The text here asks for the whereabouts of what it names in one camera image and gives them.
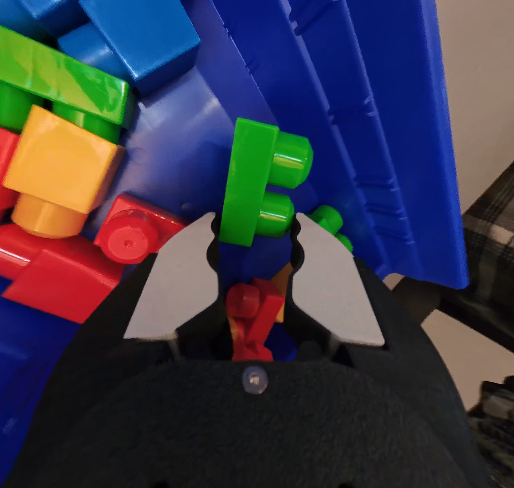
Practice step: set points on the green mega block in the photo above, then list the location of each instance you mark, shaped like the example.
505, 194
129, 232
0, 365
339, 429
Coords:
245, 175

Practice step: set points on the blue plastic bin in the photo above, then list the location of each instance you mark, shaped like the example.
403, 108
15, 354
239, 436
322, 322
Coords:
341, 94

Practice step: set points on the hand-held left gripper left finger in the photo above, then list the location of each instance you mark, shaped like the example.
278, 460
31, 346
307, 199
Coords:
176, 287

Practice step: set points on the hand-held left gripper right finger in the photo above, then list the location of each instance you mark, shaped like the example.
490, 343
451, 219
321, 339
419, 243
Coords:
333, 291

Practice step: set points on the pile of colourful toy blocks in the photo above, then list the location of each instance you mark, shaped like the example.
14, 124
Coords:
60, 159

